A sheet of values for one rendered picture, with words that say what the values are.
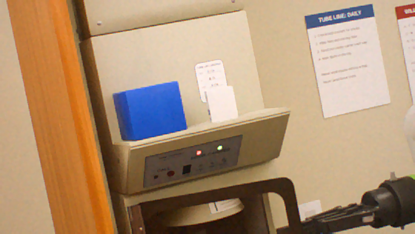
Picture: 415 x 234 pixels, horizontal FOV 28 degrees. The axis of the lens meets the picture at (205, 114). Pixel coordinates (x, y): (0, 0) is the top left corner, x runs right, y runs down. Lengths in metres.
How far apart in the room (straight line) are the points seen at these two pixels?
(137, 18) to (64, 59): 0.20
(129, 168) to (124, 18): 0.29
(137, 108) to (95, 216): 0.20
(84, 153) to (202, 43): 0.34
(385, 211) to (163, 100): 0.48
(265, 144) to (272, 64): 0.58
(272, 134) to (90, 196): 0.37
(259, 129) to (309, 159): 0.65
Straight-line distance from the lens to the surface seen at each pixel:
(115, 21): 1.57
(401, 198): 1.63
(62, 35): 1.46
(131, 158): 1.47
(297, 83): 2.18
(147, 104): 1.46
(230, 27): 1.64
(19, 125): 1.96
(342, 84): 2.24
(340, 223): 1.56
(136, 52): 1.58
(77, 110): 1.45
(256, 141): 1.57
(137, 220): 1.56
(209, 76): 1.62
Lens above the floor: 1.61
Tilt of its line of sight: 3 degrees down
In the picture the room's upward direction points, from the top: 11 degrees counter-clockwise
